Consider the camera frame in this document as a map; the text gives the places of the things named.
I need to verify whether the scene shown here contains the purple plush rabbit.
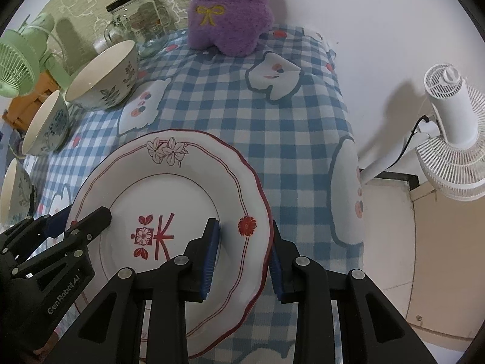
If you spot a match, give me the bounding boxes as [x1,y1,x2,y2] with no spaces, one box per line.
[188,0,286,57]

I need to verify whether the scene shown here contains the white plate with red pattern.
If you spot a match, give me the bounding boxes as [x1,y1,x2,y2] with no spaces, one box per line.
[65,129,274,360]

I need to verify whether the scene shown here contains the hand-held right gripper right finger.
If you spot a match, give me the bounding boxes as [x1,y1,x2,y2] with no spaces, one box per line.
[268,227,438,364]

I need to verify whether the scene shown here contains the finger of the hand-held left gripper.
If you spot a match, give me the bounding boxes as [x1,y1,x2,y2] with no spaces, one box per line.
[42,204,72,240]
[66,207,113,244]

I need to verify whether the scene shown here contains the blue checkered tablecloth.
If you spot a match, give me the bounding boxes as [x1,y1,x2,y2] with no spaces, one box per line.
[0,25,366,364]

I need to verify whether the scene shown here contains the beige floral ceramic bowl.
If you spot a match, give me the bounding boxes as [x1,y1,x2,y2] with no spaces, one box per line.
[0,158,36,226]
[22,90,70,156]
[65,40,139,111]

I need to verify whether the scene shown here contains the white standing fan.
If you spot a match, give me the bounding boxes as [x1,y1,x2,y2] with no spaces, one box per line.
[358,64,485,202]

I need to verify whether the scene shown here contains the glass jar with black lid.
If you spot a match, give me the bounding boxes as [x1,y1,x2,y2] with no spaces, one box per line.
[103,0,169,58]

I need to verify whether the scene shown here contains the green desk fan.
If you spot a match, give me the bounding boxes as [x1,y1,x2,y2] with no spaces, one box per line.
[0,12,80,97]

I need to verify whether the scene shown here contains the black power cable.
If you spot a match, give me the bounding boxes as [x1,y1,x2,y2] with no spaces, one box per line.
[394,115,431,168]

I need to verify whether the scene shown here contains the green printed wall mat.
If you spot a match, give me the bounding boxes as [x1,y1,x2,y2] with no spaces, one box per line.
[21,0,199,76]

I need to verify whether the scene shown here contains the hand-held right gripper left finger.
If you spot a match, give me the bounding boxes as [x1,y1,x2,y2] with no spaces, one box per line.
[64,218,222,364]

